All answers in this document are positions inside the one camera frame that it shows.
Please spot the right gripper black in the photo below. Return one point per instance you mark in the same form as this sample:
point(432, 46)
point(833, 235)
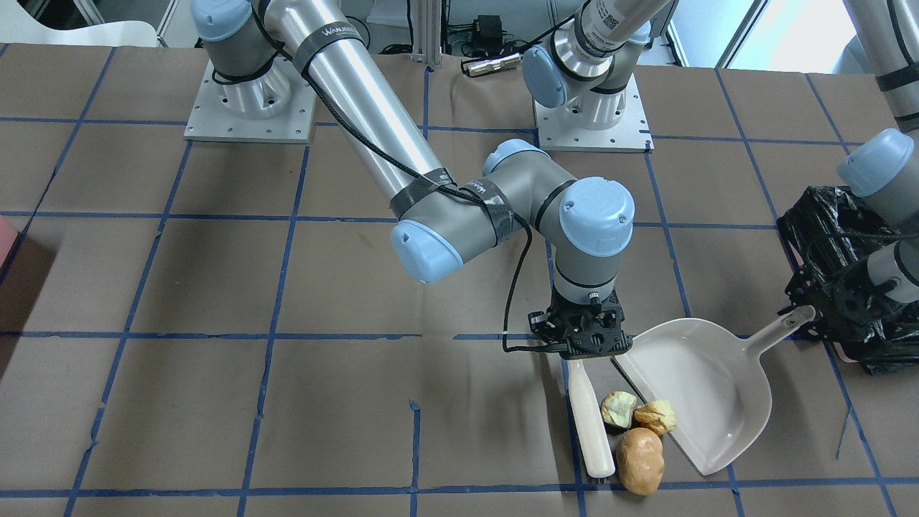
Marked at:
point(540, 324)

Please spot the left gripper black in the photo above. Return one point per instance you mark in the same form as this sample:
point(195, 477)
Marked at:
point(837, 290)

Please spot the apple core piece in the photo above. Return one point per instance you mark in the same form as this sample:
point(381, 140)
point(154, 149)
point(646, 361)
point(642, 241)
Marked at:
point(658, 416)
point(617, 409)

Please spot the beige hand brush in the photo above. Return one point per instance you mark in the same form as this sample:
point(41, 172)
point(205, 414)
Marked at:
point(591, 431)

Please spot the beige plastic dustpan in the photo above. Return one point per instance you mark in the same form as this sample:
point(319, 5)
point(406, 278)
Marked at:
point(713, 379)

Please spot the brown potato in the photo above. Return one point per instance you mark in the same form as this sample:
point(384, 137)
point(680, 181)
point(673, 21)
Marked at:
point(640, 461)

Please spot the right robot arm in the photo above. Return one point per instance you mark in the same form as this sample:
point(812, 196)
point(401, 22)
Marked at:
point(441, 225)

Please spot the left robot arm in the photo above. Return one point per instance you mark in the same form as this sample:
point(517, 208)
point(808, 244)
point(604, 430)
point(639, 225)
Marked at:
point(579, 56)

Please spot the black bag lined bin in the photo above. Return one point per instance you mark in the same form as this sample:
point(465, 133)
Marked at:
point(834, 232)

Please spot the pink plastic bin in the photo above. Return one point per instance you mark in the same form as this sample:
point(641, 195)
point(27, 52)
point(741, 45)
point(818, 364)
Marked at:
point(9, 238)

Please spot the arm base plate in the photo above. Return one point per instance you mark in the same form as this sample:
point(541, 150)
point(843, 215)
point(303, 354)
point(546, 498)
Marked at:
point(277, 108)
point(596, 122)

